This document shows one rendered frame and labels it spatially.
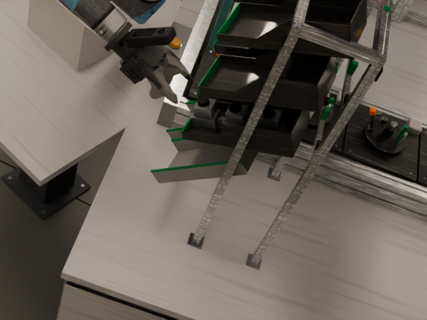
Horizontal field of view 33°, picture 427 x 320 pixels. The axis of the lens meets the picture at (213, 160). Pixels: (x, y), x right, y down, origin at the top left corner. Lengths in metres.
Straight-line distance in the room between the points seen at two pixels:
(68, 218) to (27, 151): 0.94
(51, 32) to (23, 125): 0.34
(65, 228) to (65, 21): 1.02
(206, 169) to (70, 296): 0.51
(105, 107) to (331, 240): 0.78
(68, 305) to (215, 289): 0.40
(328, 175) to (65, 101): 0.83
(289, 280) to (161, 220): 0.39
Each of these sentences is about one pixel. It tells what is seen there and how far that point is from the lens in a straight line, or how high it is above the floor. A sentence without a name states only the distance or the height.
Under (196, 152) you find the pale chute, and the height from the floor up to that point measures 1.04.
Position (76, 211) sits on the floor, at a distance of 2.97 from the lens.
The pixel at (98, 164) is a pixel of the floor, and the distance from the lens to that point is 3.13.
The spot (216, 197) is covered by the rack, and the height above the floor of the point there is 1.08.
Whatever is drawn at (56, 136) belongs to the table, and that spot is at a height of 0.86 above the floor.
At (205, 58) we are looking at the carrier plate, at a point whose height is 0.97.
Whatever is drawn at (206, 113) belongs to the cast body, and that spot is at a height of 1.26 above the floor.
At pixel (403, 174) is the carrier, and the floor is 0.97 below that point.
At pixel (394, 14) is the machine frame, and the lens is 2.94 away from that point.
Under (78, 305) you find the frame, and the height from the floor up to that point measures 0.72.
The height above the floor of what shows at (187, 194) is 0.86.
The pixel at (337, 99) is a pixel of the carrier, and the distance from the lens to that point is 2.30.
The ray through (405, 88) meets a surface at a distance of 2.69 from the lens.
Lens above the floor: 2.48
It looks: 49 degrees down
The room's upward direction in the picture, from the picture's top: 24 degrees clockwise
